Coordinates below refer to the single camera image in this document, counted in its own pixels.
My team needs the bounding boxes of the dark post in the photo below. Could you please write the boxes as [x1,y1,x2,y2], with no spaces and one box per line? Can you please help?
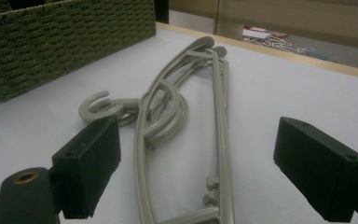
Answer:
[153,0,170,24]

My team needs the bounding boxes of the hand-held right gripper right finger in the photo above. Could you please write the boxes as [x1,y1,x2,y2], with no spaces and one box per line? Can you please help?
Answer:
[273,116,358,223]

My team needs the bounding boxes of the white cable bundle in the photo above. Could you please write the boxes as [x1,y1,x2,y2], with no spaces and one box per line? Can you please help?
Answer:
[243,35,302,54]

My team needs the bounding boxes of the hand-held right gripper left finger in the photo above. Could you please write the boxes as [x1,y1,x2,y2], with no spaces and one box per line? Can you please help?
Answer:
[51,115,121,219]

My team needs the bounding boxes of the white paper stack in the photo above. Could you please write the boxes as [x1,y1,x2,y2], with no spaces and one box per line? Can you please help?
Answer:
[241,27,273,41]

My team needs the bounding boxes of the pale blue item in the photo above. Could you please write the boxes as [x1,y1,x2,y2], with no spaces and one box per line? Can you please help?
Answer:
[297,46,328,62]

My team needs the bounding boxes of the green woven basket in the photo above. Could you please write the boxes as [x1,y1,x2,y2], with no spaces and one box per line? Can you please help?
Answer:
[0,0,158,102]

